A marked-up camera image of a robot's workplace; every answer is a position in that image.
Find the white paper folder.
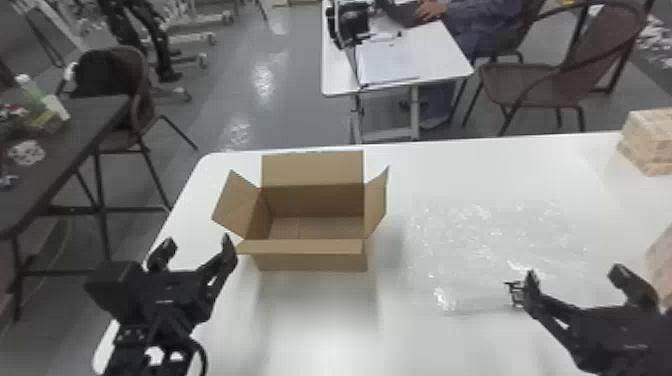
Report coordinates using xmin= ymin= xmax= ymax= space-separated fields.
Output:
xmin=355 ymin=37 xmax=422 ymax=88

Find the green bottle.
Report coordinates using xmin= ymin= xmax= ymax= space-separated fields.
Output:
xmin=13 ymin=73 xmax=48 ymax=115

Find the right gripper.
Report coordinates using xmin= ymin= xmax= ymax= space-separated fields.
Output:
xmin=505 ymin=263 xmax=672 ymax=376

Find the dark side table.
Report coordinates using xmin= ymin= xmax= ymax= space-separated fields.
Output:
xmin=0 ymin=93 xmax=172 ymax=323

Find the brown chair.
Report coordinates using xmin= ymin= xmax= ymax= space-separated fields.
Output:
xmin=461 ymin=0 xmax=650 ymax=138

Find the clear bubble wrap sheet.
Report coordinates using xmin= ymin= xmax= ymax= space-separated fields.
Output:
xmin=401 ymin=201 xmax=605 ymax=316

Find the black device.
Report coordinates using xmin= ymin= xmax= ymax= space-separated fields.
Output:
xmin=325 ymin=0 xmax=373 ymax=52

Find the person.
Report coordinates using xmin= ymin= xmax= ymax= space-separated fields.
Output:
xmin=399 ymin=0 xmax=527 ymax=131

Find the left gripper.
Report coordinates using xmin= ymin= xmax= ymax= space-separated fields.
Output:
xmin=137 ymin=233 xmax=240 ymax=340

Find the black laptop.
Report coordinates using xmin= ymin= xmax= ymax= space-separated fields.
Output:
xmin=374 ymin=0 xmax=449 ymax=29

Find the beige cardboard pile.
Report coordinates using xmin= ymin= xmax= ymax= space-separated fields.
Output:
xmin=645 ymin=225 xmax=672 ymax=311

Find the cardboard box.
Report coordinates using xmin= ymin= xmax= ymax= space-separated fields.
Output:
xmin=211 ymin=150 xmax=390 ymax=273

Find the black chair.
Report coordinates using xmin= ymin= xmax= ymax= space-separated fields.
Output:
xmin=54 ymin=45 xmax=200 ymax=211

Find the white side table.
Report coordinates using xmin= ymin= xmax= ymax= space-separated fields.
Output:
xmin=320 ymin=0 xmax=476 ymax=145

